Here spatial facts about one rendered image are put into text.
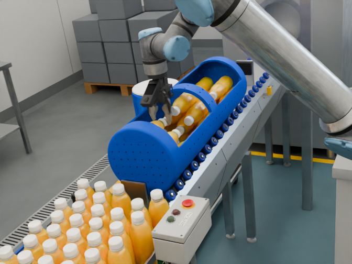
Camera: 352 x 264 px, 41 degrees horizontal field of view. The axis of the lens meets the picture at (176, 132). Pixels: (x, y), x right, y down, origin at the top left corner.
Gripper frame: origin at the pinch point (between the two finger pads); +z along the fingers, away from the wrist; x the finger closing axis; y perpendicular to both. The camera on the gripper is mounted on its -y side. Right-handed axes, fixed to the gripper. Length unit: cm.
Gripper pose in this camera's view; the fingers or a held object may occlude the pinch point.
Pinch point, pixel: (161, 122)
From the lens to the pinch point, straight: 185.9
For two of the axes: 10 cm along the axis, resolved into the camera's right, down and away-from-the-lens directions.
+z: 1.3, 9.0, 4.1
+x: -9.0, -0.7, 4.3
